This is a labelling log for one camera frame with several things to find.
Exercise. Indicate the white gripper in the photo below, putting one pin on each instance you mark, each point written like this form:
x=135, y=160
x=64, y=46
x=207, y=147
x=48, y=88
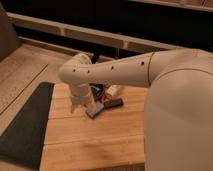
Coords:
x=81, y=95

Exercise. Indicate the white plastic bottle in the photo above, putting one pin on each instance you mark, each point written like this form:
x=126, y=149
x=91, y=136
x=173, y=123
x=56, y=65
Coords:
x=112, y=90

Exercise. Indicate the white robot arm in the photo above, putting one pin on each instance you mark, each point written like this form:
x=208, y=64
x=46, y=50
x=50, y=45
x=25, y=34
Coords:
x=178, y=111

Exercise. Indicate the dark round bowl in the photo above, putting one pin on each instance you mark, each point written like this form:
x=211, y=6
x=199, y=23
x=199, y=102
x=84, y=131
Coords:
x=97, y=91

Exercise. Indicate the blue rectangular box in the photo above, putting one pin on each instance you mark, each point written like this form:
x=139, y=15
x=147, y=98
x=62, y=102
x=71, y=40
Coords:
x=94, y=110

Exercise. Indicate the black rectangular box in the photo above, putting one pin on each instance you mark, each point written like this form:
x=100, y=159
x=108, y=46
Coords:
x=113, y=103

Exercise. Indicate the dark floor mat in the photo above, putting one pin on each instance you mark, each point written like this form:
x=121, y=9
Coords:
x=22, y=142

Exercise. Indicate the light wooden shelf rail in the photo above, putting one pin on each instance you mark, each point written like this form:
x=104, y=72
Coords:
x=90, y=35

